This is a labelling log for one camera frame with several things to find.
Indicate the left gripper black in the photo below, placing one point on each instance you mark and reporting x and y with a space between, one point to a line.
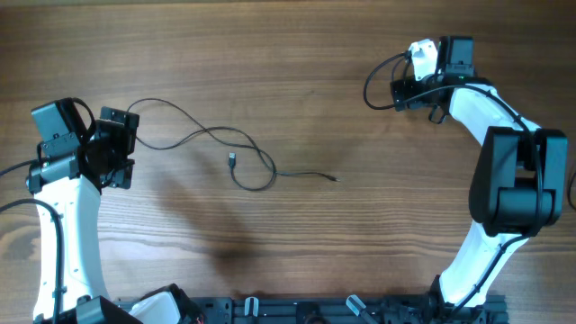
125 135

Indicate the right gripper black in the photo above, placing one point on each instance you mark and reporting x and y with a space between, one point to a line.
403 94

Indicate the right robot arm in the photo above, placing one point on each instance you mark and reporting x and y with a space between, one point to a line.
518 181

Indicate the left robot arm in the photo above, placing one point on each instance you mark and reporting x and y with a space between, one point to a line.
78 160

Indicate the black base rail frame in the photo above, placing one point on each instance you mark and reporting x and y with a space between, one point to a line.
391 309

